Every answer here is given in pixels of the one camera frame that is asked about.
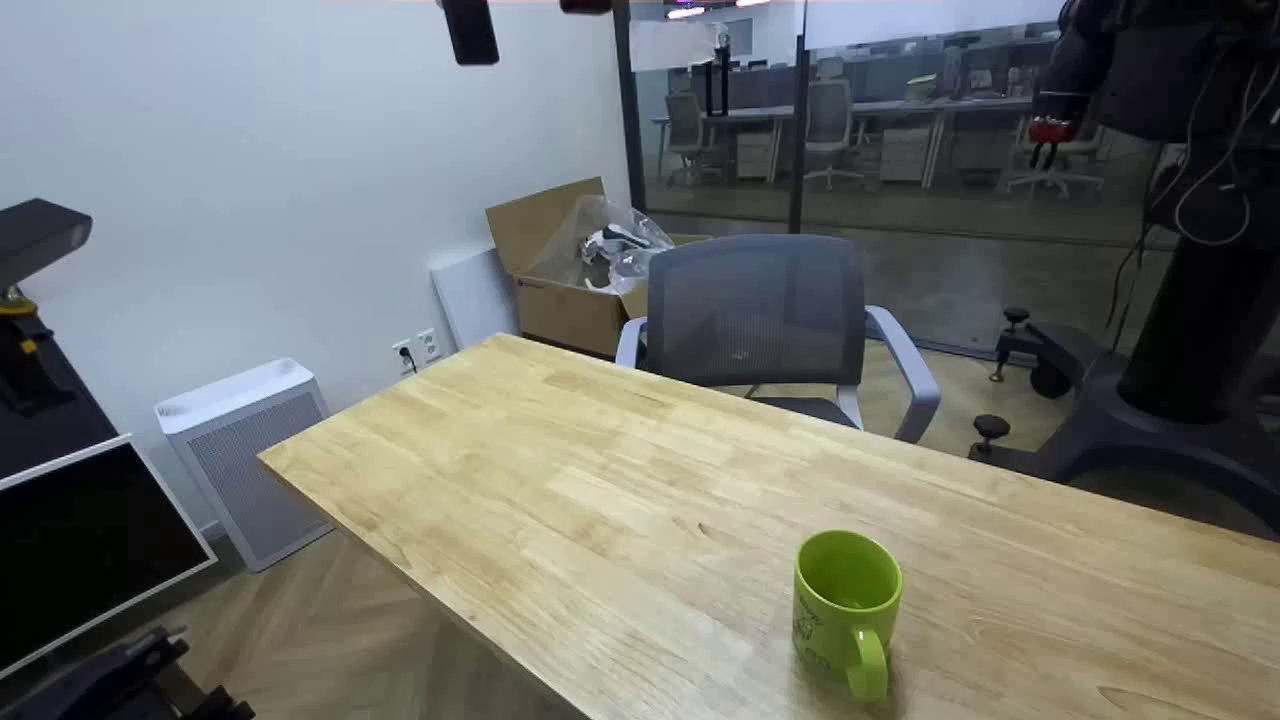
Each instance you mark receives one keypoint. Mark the red small object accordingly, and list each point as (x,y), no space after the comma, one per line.
(1049,135)

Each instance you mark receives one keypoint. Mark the brown cardboard box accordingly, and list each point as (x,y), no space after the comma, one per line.
(562,319)

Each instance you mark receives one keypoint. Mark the grey mesh office chair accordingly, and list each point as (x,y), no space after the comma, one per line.
(754,314)

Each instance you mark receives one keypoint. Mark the white flat panel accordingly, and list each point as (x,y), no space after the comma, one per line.
(471,299)

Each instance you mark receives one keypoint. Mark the clear plastic wrap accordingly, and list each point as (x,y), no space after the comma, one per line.
(613,244)

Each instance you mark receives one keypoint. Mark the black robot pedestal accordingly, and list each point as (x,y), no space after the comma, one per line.
(1202,322)

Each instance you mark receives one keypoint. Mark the black tripod head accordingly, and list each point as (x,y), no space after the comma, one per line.
(104,681)

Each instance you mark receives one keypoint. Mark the green ceramic mug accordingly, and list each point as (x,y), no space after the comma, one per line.
(834,626)

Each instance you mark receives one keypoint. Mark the white wall outlet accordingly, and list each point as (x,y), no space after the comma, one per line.
(406,359)
(430,346)

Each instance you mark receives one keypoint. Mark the white office desk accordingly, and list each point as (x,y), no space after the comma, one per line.
(935,104)

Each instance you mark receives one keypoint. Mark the black round knob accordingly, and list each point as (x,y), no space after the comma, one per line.
(988,429)

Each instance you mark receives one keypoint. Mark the black stand yellow band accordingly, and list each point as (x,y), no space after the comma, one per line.
(25,367)

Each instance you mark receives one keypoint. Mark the black monitor white frame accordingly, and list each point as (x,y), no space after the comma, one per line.
(81,547)

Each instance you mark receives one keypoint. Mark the white air purifier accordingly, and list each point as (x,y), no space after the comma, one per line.
(255,467)

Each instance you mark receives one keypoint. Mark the black camera head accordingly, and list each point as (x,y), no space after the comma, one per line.
(33,238)

